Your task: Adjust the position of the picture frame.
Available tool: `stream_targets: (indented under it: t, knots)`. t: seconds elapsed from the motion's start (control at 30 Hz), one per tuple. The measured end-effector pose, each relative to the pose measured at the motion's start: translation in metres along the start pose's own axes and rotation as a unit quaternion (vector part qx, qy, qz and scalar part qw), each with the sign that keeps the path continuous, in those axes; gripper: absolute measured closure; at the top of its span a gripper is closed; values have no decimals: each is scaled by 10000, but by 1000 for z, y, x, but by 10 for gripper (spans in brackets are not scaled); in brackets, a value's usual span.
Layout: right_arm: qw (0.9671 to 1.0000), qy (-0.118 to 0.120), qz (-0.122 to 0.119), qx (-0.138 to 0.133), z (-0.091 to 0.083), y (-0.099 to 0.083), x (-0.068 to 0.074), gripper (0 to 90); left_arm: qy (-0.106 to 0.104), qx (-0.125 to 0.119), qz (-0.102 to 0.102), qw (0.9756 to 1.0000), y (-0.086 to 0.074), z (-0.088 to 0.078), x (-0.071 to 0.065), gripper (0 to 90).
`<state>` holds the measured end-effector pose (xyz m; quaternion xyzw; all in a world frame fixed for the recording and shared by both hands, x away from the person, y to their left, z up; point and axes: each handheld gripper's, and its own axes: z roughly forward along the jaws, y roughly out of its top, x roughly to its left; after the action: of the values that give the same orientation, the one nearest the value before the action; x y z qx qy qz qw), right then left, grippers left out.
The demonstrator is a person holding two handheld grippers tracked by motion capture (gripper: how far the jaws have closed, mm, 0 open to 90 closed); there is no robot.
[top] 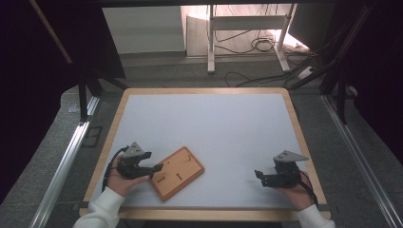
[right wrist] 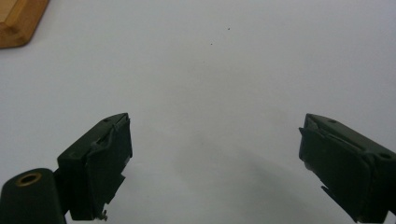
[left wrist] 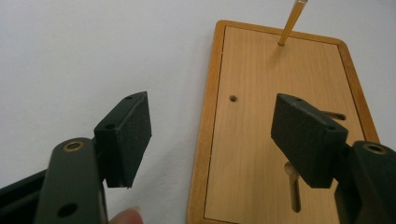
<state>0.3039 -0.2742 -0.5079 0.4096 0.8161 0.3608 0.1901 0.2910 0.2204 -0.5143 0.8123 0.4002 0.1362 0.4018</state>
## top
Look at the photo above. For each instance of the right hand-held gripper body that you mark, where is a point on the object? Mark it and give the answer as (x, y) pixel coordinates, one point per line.
(286, 172)

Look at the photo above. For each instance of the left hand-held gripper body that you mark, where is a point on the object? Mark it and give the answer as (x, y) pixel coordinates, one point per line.
(131, 164)

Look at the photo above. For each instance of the wooden picture frame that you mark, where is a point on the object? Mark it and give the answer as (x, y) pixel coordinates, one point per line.
(179, 172)

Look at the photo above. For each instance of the person's left hand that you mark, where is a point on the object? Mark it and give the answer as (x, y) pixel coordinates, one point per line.
(122, 183)

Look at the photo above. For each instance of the person's right hand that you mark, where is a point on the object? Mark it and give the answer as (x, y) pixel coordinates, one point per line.
(297, 194)

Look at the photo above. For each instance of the dark floor outlet cover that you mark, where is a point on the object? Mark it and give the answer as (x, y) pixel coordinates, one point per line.
(92, 136)

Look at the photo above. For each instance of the black metal stand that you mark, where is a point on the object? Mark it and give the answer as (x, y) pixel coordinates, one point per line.
(341, 95)
(83, 98)

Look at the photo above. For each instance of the white power strip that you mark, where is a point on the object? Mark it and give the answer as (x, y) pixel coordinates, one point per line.
(306, 72)

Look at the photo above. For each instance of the white panel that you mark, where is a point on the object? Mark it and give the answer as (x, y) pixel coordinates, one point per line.
(144, 28)

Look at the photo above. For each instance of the dark curtain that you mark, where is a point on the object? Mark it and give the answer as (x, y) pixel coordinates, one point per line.
(380, 63)
(25, 95)

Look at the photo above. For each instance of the wooden stick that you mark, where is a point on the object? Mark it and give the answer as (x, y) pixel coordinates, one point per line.
(50, 31)

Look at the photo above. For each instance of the aluminium rail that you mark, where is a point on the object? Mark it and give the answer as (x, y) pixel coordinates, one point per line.
(63, 171)
(364, 164)

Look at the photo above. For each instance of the white metal desk frame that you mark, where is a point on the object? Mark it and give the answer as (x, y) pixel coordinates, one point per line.
(247, 22)

